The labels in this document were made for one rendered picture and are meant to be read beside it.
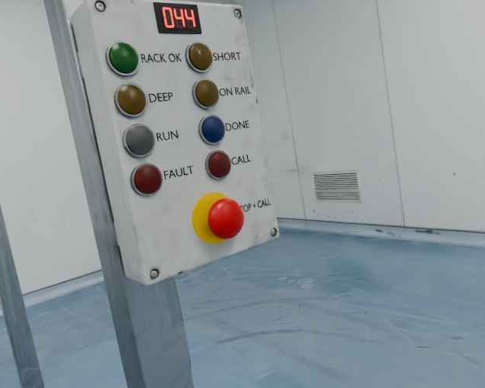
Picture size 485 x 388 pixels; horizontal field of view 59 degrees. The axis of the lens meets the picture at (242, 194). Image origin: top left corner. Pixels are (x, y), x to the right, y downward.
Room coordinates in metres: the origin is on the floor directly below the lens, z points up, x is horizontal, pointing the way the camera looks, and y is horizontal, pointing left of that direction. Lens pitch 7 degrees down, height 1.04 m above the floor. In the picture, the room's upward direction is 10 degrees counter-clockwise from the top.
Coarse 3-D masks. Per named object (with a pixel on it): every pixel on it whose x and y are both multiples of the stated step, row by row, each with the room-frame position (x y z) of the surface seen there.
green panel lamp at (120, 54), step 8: (112, 48) 0.38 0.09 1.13; (120, 48) 0.39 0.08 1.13; (128, 48) 0.39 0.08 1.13; (112, 56) 0.38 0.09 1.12; (120, 56) 0.38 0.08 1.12; (128, 56) 0.39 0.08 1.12; (136, 56) 0.39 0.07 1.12; (112, 64) 0.38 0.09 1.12; (120, 64) 0.38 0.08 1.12; (128, 64) 0.39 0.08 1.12; (136, 64) 0.39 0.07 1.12; (128, 72) 0.39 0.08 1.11
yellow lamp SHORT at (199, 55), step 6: (192, 48) 0.43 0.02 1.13; (198, 48) 0.43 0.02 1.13; (204, 48) 0.44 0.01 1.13; (192, 54) 0.43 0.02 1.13; (198, 54) 0.43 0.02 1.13; (204, 54) 0.44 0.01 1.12; (210, 54) 0.44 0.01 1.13; (192, 60) 0.43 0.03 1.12; (198, 60) 0.43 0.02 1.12; (204, 60) 0.44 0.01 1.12; (210, 60) 0.44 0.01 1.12; (198, 66) 0.43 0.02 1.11; (204, 66) 0.44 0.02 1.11
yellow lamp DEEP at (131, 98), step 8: (128, 88) 0.39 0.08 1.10; (136, 88) 0.39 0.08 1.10; (120, 96) 0.38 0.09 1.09; (128, 96) 0.38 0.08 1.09; (136, 96) 0.39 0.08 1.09; (144, 96) 0.39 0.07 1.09; (120, 104) 0.38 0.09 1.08; (128, 104) 0.38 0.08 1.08; (136, 104) 0.39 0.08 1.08; (144, 104) 0.39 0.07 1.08; (128, 112) 0.39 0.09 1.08; (136, 112) 0.39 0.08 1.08
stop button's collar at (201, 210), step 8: (216, 192) 0.43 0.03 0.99; (200, 200) 0.42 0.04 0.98; (208, 200) 0.43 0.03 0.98; (216, 200) 0.43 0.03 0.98; (200, 208) 0.42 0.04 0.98; (208, 208) 0.43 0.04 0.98; (192, 216) 0.42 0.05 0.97; (200, 216) 0.42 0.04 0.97; (192, 224) 0.42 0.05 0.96; (200, 224) 0.42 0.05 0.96; (208, 224) 0.42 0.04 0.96; (200, 232) 0.42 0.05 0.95; (208, 232) 0.42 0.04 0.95; (208, 240) 0.42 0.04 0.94; (216, 240) 0.43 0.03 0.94; (224, 240) 0.43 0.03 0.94
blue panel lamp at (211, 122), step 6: (204, 120) 0.43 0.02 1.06; (210, 120) 0.43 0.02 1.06; (216, 120) 0.44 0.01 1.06; (204, 126) 0.43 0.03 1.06; (210, 126) 0.43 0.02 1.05; (216, 126) 0.44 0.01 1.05; (222, 126) 0.44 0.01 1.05; (204, 132) 0.43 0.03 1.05; (210, 132) 0.43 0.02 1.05; (216, 132) 0.44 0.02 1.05; (222, 132) 0.44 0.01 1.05; (210, 138) 0.43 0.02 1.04; (216, 138) 0.44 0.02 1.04
